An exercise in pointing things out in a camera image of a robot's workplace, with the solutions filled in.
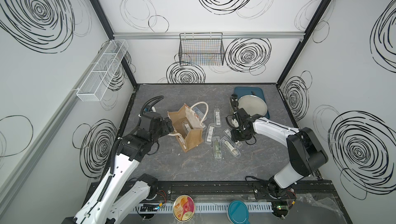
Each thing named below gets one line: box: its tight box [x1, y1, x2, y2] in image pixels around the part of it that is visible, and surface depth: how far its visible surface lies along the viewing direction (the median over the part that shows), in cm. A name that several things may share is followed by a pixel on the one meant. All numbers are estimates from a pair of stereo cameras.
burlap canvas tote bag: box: [167, 101, 209, 153], surface depth 91 cm
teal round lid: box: [227, 200, 251, 224], surface depth 64 cm
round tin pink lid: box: [172, 194, 196, 222], surface depth 68 cm
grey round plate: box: [238, 94, 268, 117], surface depth 110 cm
